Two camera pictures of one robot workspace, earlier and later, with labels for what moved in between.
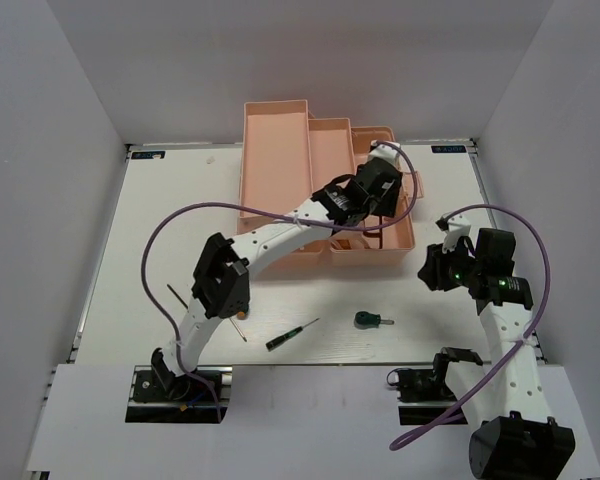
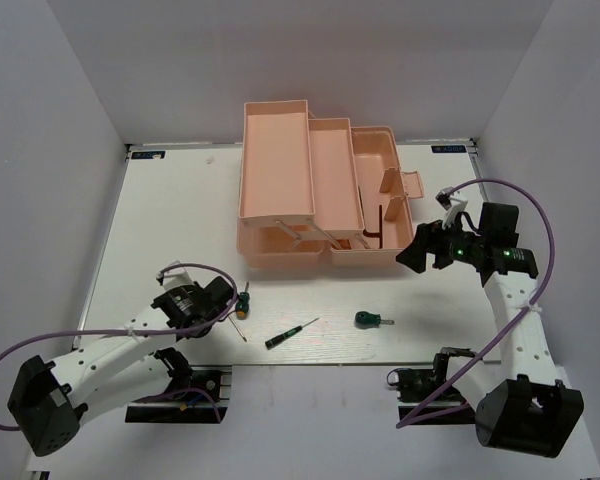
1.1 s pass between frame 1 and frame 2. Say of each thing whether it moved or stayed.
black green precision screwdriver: stayed
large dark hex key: stayed
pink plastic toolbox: stayed
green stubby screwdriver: stayed
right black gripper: moved
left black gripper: moved
